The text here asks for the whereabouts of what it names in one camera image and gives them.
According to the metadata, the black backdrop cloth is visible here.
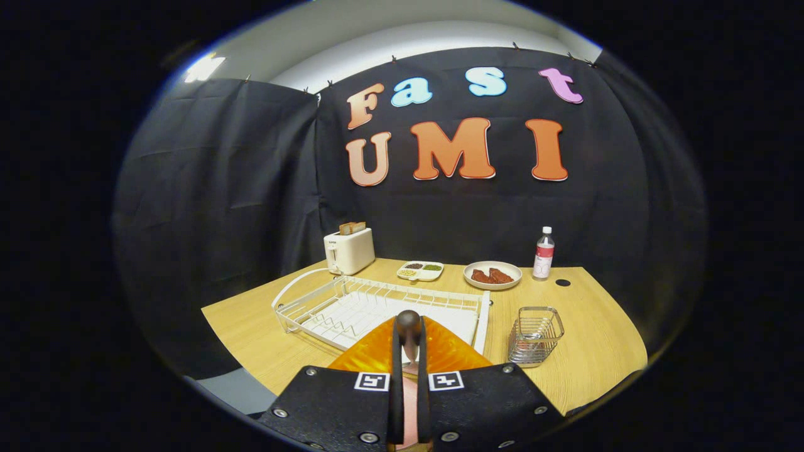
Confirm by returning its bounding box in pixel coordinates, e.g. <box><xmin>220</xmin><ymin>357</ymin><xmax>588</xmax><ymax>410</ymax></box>
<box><xmin>113</xmin><ymin>47</ymin><xmax>707</xmax><ymax>377</ymax></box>

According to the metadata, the metal wire basket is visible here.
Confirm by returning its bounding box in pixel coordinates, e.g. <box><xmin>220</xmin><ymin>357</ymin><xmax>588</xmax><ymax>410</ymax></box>
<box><xmin>508</xmin><ymin>306</ymin><xmax>565</xmax><ymax>368</ymax></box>

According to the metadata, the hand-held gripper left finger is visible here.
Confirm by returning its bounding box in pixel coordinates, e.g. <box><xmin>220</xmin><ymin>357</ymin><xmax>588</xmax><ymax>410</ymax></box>
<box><xmin>259</xmin><ymin>317</ymin><xmax>406</xmax><ymax>451</ymax></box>

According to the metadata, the ceiling light panel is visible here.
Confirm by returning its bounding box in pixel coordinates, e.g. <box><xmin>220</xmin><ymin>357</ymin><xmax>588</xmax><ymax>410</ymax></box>
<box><xmin>184</xmin><ymin>53</ymin><xmax>225</xmax><ymax>83</ymax></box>

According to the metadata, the white plate with meat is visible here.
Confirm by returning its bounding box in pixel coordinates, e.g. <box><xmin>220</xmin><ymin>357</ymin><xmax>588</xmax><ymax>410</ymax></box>
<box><xmin>464</xmin><ymin>261</ymin><xmax>523</xmax><ymax>291</ymax></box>

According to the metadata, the white divided dish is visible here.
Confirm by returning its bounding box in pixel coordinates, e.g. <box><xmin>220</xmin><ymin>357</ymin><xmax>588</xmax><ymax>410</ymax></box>
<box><xmin>396</xmin><ymin>261</ymin><xmax>445</xmax><ymax>282</ymax></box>

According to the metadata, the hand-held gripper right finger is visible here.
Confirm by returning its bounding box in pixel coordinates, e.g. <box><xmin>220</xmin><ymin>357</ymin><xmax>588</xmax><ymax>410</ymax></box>
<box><xmin>415</xmin><ymin>316</ymin><xmax>565</xmax><ymax>449</ymax></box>

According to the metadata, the spoon with brown handle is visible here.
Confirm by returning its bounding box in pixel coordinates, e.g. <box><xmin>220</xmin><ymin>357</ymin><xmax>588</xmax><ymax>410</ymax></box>
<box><xmin>396</xmin><ymin>309</ymin><xmax>423</xmax><ymax>377</ymax></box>

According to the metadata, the white wire dish rack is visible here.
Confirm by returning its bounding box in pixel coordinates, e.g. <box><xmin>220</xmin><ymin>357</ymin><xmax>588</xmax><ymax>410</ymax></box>
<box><xmin>271</xmin><ymin>269</ymin><xmax>491</xmax><ymax>355</ymax></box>

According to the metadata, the white toaster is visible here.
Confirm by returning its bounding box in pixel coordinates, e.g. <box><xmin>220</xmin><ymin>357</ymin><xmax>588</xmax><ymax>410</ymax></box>
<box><xmin>323</xmin><ymin>227</ymin><xmax>376</xmax><ymax>276</ymax></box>

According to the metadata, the pink plate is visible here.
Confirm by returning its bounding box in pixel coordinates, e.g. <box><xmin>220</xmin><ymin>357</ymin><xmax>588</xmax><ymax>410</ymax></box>
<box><xmin>402</xmin><ymin>375</ymin><xmax>420</xmax><ymax>448</ymax></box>

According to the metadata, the clear bottle with red label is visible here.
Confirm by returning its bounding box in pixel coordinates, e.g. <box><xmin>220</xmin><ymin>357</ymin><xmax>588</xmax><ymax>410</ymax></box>
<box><xmin>533</xmin><ymin>227</ymin><xmax>555</xmax><ymax>281</ymax></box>

